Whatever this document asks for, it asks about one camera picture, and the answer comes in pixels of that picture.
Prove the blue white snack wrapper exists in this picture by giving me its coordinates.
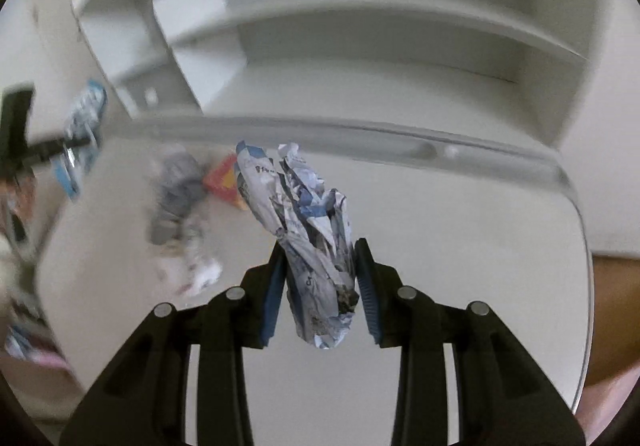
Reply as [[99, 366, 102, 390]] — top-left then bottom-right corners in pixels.
[[52, 80, 107, 200]]

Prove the grey tissue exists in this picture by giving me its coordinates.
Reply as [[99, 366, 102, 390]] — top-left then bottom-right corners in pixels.
[[148, 146, 206, 246]]

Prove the blue white paper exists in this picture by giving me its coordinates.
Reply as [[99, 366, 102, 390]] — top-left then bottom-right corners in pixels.
[[235, 142, 359, 350]]

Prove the pink yellow candy box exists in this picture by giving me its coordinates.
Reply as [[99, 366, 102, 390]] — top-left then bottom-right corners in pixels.
[[203, 154, 247, 210]]

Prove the left hand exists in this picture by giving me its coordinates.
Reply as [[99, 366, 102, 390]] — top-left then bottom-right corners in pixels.
[[1, 176, 35, 244]]

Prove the white desk hutch shelf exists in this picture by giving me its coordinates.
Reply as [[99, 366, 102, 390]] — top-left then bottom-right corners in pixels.
[[72, 0, 599, 148]]

